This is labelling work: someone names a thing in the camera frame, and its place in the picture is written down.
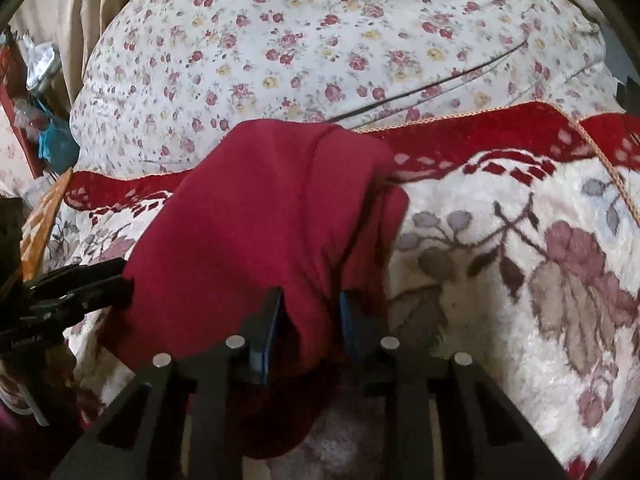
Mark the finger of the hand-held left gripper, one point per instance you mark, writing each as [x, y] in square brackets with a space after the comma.
[80, 271]
[95, 297]

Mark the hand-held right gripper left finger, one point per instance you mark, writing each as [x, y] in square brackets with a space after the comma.
[272, 325]

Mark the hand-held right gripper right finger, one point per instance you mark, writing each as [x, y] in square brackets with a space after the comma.
[352, 322]

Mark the dark red garment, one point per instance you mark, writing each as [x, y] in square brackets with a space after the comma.
[270, 210]

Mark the orange patterned cloth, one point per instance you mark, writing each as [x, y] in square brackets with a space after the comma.
[42, 220]

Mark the blue plastic bag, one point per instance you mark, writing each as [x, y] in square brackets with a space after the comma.
[57, 140]

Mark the red and white plush blanket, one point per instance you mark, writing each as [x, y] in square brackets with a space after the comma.
[500, 270]

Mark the clear plastic bag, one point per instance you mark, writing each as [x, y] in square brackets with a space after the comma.
[45, 67]

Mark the beige curtain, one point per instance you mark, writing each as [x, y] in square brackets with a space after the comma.
[65, 15]

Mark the white floral quilt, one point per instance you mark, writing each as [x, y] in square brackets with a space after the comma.
[300, 45]

